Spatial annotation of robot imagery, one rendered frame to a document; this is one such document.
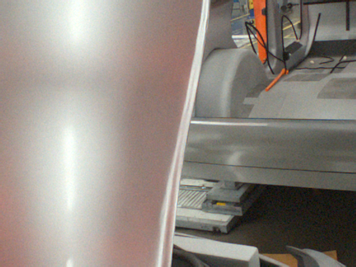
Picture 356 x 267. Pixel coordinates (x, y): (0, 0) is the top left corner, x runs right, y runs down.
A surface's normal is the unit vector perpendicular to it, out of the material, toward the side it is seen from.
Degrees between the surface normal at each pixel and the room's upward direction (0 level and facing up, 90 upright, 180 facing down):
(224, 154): 110
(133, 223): 60
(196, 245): 0
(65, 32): 54
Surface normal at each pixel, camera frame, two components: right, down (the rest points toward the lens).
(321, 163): -0.36, 0.66
